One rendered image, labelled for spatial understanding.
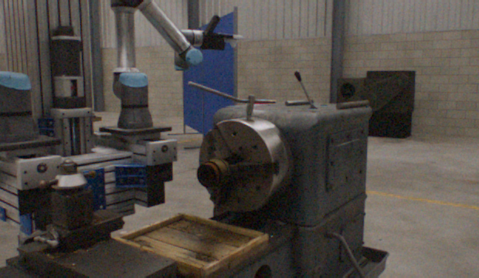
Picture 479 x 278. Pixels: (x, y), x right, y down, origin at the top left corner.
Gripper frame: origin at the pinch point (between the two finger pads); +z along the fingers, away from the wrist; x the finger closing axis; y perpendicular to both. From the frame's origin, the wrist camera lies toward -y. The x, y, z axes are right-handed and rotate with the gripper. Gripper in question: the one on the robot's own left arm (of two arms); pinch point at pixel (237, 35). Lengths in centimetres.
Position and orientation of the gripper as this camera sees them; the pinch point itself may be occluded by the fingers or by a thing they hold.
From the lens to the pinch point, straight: 223.2
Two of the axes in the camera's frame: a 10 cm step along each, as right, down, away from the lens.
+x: 4.5, 2.6, -8.5
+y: -0.6, 9.6, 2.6
